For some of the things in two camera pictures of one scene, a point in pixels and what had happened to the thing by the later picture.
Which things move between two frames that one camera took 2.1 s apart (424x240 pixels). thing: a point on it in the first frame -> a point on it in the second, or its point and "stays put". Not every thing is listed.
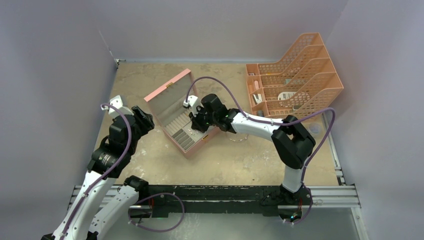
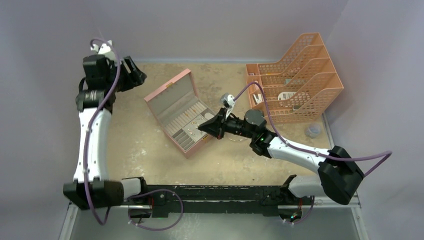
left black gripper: x=144 y=119 -> x=134 y=78
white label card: x=285 y=95 stays put
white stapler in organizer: x=257 y=98 stays put
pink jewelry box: x=167 y=103 stays put
